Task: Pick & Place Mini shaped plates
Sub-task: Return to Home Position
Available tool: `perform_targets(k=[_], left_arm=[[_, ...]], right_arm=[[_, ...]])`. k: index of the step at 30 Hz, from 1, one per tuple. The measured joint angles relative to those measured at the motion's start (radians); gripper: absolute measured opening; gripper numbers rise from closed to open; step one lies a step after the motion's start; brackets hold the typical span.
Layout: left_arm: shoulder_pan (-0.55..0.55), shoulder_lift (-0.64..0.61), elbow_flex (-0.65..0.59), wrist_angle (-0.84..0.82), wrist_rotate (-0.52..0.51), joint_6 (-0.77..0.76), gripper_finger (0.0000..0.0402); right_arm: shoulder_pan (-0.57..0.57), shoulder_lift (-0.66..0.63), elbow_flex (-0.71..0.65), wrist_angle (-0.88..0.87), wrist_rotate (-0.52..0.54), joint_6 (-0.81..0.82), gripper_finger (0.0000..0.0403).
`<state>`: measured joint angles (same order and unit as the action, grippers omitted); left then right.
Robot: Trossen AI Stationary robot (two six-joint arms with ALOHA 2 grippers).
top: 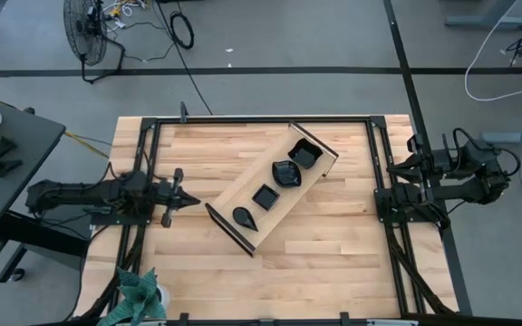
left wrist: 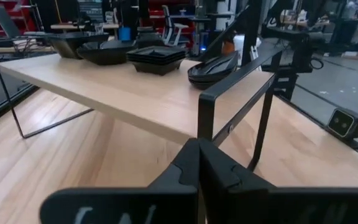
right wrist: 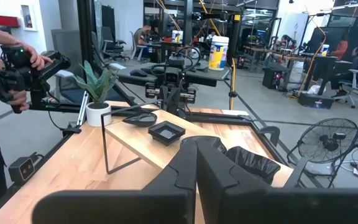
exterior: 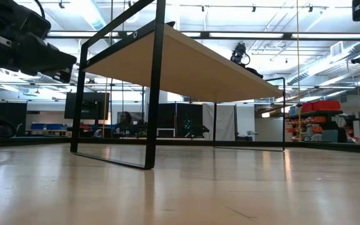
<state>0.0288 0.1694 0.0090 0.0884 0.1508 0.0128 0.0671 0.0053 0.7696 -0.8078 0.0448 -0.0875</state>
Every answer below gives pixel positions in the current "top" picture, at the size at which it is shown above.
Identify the grey desk foot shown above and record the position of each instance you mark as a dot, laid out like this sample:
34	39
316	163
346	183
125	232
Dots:
487	21
505	137

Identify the black wavy square plate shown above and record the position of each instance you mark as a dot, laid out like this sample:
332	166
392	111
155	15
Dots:
305	154

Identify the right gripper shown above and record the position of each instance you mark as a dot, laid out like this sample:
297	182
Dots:
437	163

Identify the small black square plate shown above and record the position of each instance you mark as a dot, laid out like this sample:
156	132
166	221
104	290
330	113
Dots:
266	197

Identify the black side table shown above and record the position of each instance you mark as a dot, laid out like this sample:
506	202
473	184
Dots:
30	136

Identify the white plant pot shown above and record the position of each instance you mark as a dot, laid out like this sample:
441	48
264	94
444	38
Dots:
166	296

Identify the black floor fan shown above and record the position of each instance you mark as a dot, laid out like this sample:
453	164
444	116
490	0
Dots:
84	31

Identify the wooden shelf riser black legs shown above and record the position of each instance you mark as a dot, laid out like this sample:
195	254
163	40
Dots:
243	190

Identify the green paper plant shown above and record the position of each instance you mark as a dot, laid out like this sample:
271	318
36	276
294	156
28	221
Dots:
138	296

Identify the black oval leaf plate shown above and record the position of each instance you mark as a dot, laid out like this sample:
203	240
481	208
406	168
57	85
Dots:
287	174

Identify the black teardrop plate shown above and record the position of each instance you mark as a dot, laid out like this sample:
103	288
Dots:
244	218

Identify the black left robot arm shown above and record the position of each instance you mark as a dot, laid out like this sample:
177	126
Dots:
84	192

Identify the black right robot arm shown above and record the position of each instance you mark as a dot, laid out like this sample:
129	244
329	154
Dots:
469	190

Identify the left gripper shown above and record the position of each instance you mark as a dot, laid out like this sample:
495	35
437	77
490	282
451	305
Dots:
168	197

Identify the black wedge part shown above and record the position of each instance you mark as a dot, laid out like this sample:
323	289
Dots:
5	148
2	167

